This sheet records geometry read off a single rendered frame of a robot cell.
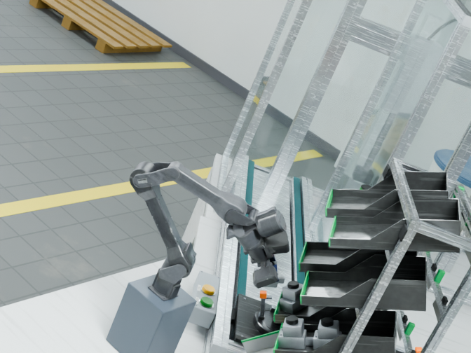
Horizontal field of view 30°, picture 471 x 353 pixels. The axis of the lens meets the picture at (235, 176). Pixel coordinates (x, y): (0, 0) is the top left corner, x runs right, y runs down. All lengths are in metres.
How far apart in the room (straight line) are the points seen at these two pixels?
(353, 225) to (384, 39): 1.43
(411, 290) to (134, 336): 0.81
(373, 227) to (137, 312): 0.70
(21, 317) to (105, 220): 2.38
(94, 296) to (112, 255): 1.90
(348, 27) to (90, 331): 1.54
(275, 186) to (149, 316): 1.35
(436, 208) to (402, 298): 0.22
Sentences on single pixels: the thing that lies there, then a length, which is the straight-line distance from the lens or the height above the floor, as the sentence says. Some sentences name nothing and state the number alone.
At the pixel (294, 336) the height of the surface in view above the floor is 1.24.
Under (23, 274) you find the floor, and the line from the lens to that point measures 4.19.
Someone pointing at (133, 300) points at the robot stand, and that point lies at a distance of 2.39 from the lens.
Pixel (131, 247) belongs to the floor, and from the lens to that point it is 4.66.
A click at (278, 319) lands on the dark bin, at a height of 1.20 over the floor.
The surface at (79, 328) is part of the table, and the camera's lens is 2.50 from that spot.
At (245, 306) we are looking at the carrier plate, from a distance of 2.67.
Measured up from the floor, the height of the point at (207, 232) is 0.86.
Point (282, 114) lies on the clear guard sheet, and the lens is 3.75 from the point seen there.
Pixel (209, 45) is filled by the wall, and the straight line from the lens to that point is 7.64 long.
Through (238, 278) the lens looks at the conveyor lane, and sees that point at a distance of 2.84.
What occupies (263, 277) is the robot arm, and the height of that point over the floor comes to 1.25.
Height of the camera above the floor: 2.33
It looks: 23 degrees down
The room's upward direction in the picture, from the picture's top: 23 degrees clockwise
